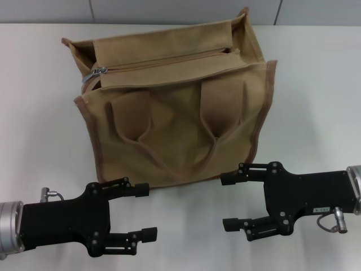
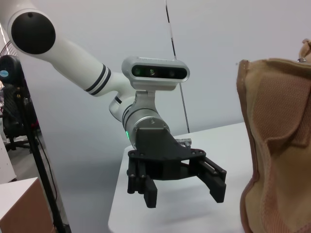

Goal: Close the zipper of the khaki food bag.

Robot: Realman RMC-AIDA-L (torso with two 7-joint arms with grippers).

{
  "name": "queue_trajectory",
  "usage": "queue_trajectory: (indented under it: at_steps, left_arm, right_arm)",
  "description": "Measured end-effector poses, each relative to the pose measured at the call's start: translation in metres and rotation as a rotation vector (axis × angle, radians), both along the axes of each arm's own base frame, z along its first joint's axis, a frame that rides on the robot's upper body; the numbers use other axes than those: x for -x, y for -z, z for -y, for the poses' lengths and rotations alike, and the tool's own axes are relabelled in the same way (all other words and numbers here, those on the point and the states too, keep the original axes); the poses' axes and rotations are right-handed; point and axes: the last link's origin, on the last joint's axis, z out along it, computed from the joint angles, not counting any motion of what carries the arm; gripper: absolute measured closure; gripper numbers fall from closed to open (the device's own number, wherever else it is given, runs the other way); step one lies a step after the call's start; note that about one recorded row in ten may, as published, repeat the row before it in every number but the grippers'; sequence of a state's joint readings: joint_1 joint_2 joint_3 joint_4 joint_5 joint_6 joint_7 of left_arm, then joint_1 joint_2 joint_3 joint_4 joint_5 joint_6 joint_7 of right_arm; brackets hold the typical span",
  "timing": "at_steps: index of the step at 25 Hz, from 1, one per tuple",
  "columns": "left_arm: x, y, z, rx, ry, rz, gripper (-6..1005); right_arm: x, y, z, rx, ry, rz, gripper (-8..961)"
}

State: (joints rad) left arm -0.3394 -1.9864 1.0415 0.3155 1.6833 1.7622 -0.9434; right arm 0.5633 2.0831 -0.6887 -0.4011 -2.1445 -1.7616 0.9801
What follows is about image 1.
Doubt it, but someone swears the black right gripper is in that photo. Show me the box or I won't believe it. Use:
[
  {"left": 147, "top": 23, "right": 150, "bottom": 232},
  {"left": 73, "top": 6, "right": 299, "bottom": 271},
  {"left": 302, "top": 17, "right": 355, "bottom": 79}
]
[{"left": 220, "top": 161, "right": 360, "bottom": 242}]

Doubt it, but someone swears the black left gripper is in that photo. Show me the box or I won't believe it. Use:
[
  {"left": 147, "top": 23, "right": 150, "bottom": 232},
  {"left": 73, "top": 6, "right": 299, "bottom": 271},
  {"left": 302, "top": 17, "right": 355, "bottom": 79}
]
[{"left": 21, "top": 177, "right": 158, "bottom": 258}]

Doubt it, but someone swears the khaki fabric food bag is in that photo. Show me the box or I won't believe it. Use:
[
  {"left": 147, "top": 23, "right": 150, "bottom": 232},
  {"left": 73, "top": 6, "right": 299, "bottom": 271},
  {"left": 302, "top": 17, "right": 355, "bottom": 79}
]
[{"left": 61, "top": 6, "right": 278, "bottom": 194}]

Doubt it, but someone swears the silver metal zipper pull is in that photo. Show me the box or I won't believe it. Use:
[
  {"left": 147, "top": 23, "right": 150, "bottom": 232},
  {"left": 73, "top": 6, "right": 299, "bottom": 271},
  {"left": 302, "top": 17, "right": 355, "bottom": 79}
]
[{"left": 81, "top": 65, "right": 109, "bottom": 84}]

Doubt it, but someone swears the left gripper cable with connector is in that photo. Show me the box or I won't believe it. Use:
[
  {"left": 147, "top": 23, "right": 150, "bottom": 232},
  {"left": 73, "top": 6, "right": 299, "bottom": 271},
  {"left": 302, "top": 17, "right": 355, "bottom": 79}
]
[{"left": 41, "top": 187, "right": 66, "bottom": 203}]

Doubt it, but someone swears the gripper cable with connector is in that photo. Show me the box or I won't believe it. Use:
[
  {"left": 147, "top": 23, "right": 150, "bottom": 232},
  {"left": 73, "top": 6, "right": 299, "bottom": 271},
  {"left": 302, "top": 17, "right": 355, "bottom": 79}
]
[
  {"left": 316, "top": 206, "right": 349, "bottom": 235},
  {"left": 41, "top": 187, "right": 66, "bottom": 203}
]

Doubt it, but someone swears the right gripper cable with connector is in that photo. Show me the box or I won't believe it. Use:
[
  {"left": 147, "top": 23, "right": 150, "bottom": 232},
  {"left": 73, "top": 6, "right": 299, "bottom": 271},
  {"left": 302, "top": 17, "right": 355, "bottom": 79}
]
[{"left": 316, "top": 206, "right": 349, "bottom": 235}]

